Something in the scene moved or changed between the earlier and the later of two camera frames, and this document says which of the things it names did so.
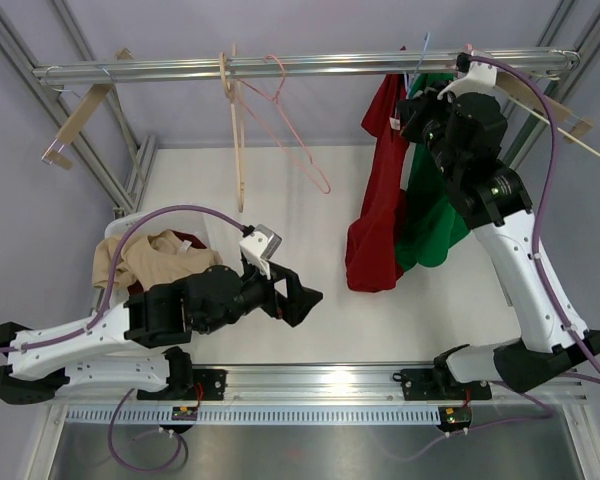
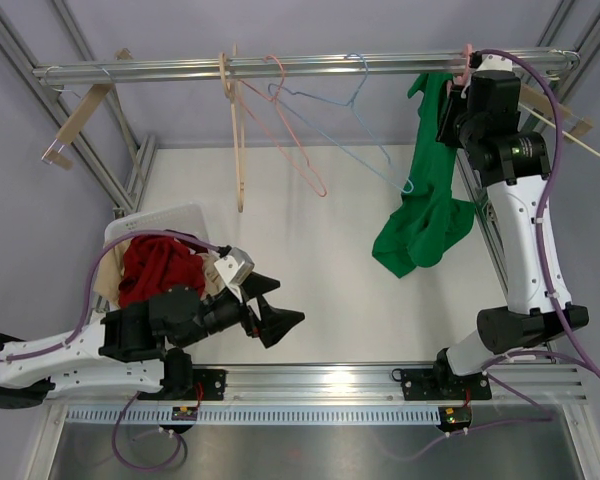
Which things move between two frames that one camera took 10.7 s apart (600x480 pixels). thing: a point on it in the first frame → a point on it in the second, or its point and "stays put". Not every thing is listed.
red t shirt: (376, 238) → (153, 263)
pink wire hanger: (326, 186) → (282, 151)
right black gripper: (414, 112) → (457, 100)
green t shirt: (432, 223) stays put
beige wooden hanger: (234, 92) stays put
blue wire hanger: (409, 82) → (350, 103)
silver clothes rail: (504, 62) stays put
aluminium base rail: (368, 383) stays put
